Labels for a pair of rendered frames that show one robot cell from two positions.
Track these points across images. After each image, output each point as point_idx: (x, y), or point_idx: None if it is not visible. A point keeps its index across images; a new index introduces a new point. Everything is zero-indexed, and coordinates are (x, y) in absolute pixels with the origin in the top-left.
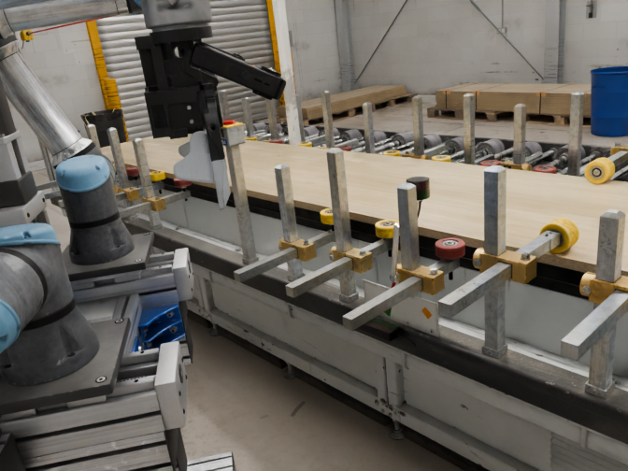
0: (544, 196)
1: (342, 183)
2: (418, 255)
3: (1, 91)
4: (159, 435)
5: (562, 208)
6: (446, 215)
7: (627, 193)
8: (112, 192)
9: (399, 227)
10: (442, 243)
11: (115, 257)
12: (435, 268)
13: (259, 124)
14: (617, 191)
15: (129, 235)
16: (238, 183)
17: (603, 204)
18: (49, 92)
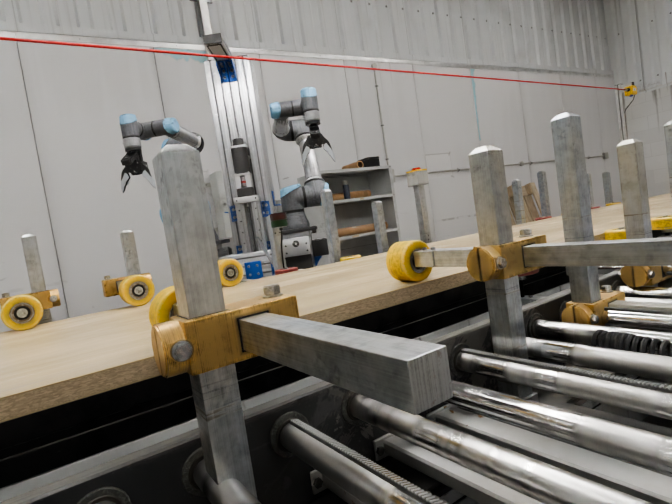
0: (373, 272)
1: (325, 215)
2: (277, 268)
3: (240, 159)
4: None
5: (321, 279)
6: (355, 262)
7: (336, 291)
8: (289, 201)
9: (256, 239)
10: (289, 268)
11: (283, 229)
12: (263, 277)
13: None
14: (355, 288)
15: (293, 222)
16: (418, 215)
17: (312, 287)
18: (309, 155)
